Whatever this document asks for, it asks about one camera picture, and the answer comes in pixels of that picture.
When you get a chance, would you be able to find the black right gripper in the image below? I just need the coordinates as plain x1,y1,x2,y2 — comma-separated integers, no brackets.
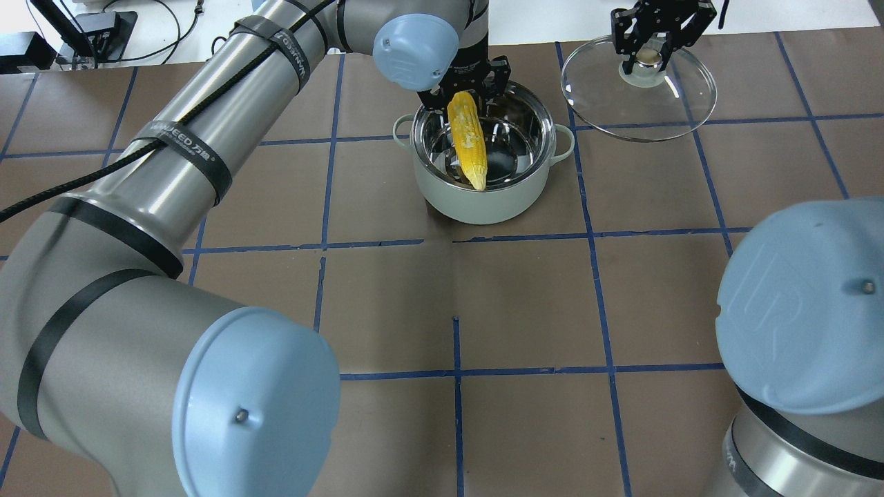
611,1,719,75

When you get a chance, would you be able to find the glass pot lid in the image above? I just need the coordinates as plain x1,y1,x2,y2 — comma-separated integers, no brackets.
561,37,719,144

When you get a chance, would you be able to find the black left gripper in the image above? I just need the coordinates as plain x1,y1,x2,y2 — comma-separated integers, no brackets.
417,55,512,111

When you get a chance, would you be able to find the pale green cooking pot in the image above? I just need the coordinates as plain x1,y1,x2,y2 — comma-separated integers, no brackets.
394,82,577,224

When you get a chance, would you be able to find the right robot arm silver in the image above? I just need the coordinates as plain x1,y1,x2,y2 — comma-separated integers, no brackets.
600,28,882,496

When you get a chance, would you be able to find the brown paper table mat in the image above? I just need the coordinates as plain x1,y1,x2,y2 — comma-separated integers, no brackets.
40,28,882,496

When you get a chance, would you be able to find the yellow corn cob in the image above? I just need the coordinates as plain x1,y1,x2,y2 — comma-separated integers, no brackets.
446,91,488,191

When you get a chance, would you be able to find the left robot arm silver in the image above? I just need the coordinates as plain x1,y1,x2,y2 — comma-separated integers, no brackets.
2,1,488,496

